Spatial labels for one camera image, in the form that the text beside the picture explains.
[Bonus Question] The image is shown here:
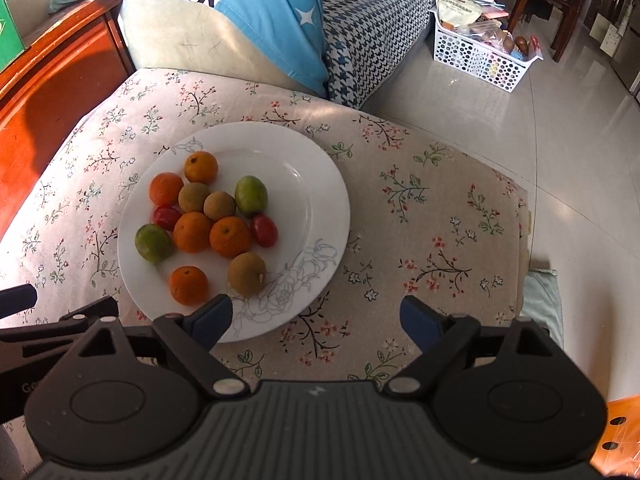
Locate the red wooden cabinet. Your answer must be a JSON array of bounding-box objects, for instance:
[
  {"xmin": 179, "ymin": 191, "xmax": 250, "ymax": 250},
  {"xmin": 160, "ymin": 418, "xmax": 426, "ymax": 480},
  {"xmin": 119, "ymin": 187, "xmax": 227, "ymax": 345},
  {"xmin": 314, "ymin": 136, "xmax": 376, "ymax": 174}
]
[{"xmin": 1, "ymin": 0, "xmax": 134, "ymax": 232}]

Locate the white floral plate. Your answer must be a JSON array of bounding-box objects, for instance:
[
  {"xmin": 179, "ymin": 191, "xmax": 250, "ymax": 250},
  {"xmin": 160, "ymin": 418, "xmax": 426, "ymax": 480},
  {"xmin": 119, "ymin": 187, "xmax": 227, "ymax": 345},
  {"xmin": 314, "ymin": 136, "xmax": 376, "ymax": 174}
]
[{"xmin": 117, "ymin": 122, "xmax": 350, "ymax": 342}]

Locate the orange wooden stool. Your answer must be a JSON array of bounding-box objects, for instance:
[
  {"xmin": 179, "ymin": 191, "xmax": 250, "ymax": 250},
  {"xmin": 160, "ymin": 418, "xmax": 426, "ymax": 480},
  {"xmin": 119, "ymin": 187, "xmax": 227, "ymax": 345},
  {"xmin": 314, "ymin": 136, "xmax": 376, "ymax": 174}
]
[{"xmin": 591, "ymin": 394, "xmax": 640, "ymax": 479}]

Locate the floral tablecloth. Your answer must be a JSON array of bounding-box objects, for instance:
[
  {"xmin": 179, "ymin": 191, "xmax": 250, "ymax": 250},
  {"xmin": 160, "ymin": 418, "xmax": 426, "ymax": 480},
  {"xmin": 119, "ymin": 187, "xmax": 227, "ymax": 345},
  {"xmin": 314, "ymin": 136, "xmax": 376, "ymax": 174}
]
[{"xmin": 1, "ymin": 70, "xmax": 528, "ymax": 385}]

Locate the white plastic basket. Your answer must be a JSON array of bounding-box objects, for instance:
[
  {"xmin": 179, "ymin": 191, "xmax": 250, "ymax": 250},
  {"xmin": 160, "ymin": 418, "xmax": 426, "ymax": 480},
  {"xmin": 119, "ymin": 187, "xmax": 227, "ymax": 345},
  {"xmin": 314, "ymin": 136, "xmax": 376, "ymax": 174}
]
[{"xmin": 430, "ymin": 8, "xmax": 544, "ymax": 93}]

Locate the green mango fruit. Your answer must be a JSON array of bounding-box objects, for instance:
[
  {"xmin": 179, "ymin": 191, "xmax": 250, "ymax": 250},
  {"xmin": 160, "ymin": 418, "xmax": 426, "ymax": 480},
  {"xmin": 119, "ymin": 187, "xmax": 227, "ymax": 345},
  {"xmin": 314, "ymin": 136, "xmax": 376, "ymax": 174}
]
[{"xmin": 234, "ymin": 176, "xmax": 268, "ymax": 218}]

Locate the red tomato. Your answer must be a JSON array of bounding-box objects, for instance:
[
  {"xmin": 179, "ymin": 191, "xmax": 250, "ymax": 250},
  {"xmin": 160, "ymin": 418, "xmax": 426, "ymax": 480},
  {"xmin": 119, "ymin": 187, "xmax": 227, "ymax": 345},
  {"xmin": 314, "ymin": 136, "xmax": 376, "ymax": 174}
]
[
  {"xmin": 152, "ymin": 206, "xmax": 182, "ymax": 232},
  {"xmin": 250, "ymin": 214, "xmax": 279, "ymax": 248}
]

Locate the houndstooth sofa cover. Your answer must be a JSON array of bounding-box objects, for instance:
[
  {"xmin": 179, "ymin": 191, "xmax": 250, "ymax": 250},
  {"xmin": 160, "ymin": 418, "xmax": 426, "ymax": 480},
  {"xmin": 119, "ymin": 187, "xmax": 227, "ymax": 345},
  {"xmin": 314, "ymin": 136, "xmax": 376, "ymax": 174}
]
[{"xmin": 323, "ymin": 0, "xmax": 435, "ymax": 108}]

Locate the cream sofa cushion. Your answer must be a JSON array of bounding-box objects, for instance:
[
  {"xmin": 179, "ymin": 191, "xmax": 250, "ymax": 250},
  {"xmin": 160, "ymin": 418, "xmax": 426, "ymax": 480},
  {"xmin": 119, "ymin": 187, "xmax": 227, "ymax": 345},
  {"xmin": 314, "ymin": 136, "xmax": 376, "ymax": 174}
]
[{"xmin": 118, "ymin": 0, "xmax": 313, "ymax": 93}]

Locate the orange pile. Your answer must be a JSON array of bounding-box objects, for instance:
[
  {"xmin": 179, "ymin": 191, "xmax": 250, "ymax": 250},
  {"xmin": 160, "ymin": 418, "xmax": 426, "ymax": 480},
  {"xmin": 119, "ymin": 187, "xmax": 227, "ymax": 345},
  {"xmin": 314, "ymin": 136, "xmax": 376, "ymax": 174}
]
[
  {"xmin": 149, "ymin": 172, "xmax": 184, "ymax": 207},
  {"xmin": 183, "ymin": 151, "xmax": 219, "ymax": 185},
  {"xmin": 209, "ymin": 216, "xmax": 252, "ymax": 259},
  {"xmin": 172, "ymin": 211, "xmax": 212, "ymax": 254}
]

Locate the brown kiwi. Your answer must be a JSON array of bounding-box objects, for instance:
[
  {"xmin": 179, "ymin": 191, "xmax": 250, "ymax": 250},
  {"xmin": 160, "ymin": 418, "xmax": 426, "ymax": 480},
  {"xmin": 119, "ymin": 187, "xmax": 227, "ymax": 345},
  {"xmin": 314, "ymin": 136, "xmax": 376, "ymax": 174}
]
[
  {"xmin": 228, "ymin": 252, "xmax": 267, "ymax": 297},
  {"xmin": 178, "ymin": 182, "xmax": 210, "ymax": 212},
  {"xmin": 203, "ymin": 191, "xmax": 236, "ymax": 222}
]

